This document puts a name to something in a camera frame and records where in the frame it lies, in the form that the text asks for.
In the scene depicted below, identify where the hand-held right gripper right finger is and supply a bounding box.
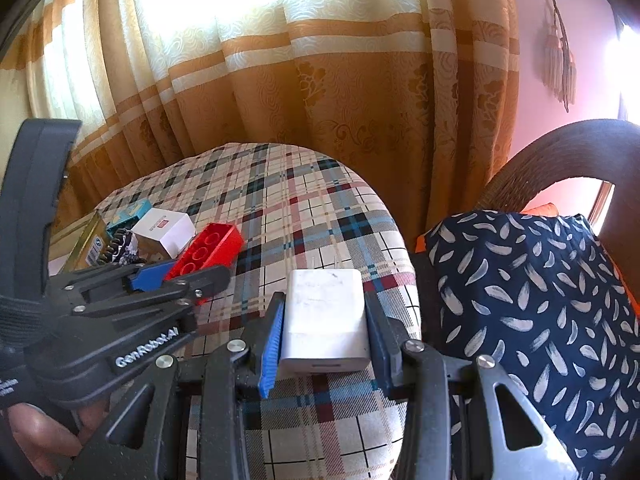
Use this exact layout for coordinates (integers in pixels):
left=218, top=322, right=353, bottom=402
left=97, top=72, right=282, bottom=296
left=364, top=290, right=581, bottom=480

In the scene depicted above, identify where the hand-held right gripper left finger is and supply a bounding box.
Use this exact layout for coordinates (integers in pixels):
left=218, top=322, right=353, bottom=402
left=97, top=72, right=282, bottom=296
left=62, top=291, right=287, bottom=480

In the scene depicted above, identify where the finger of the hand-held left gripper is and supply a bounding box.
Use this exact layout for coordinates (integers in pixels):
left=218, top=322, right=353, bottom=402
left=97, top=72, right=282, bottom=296
left=75, top=265, right=232, bottom=378
left=62, top=261, right=177, bottom=295

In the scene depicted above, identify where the red building brick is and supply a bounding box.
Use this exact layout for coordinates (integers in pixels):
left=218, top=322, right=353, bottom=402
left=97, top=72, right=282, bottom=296
left=164, top=222, right=245, bottom=306

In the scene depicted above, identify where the white box with red stamp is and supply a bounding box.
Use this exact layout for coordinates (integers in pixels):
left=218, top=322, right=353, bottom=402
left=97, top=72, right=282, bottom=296
left=131, top=208, right=196, bottom=257

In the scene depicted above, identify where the white charger adapter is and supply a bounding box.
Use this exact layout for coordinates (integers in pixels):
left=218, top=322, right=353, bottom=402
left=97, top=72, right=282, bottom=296
left=276, top=257, right=371, bottom=376

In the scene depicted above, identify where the gold metal tin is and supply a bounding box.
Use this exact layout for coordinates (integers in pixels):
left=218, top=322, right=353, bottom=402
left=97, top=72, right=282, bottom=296
left=49, top=210, right=146, bottom=281

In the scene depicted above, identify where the person's left hand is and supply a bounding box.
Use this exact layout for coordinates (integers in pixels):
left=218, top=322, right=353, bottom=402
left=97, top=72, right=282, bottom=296
left=0, top=296, right=110, bottom=478

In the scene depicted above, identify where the small dark metal object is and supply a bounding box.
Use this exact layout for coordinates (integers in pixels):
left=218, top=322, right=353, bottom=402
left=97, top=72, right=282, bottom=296
left=106, top=229, right=142, bottom=264

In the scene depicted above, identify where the teal building brick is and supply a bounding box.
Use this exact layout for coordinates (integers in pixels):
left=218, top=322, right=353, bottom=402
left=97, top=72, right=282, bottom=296
left=105, top=199, right=152, bottom=231

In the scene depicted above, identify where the plaid tablecloth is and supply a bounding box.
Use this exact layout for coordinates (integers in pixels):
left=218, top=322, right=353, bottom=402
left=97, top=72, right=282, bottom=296
left=92, top=142, right=423, bottom=480

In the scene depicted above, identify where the navy feather print cushion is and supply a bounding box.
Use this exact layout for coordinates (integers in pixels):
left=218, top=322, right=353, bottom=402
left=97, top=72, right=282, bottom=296
left=425, top=210, right=640, bottom=480

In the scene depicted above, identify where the cream and orange curtain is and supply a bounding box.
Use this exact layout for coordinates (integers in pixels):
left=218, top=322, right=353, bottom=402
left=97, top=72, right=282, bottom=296
left=0, top=0, right=521, bottom=241

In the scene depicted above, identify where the brown wicker chair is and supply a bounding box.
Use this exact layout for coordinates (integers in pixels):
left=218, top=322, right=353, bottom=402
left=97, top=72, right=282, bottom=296
left=475, top=119, right=640, bottom=271

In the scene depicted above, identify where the curtain tassel tieback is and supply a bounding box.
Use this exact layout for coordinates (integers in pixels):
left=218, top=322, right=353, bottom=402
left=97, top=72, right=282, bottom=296
left=537, top=0, right=578, bottom=113

